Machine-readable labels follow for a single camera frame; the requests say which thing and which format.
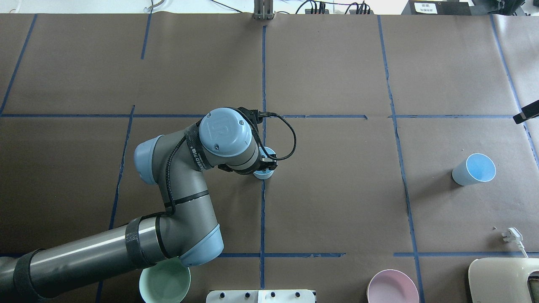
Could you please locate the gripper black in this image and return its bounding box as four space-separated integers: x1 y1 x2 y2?
258 148 278 170

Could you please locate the light blue cup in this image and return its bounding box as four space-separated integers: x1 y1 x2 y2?
451 153 497 186
252 146 277 180

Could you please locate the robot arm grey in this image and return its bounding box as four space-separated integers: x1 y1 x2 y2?
1 107 280 303

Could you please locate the green bowl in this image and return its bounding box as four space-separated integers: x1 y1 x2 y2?
139 257 191 303

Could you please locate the black box with label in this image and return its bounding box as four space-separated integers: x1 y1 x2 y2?
401 0 472 16

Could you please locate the cream toaster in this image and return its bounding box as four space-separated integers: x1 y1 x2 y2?
468 257 539 303

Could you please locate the pink bowl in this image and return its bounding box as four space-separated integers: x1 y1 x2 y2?
366 270 420 303

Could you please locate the white toaster plug cable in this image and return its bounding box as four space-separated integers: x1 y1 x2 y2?
502 227 529 258

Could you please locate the white pedestal column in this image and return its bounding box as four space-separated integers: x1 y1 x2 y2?
205 289 317 303

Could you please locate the aluminium frame post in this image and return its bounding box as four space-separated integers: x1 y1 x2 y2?
253 0 275 20

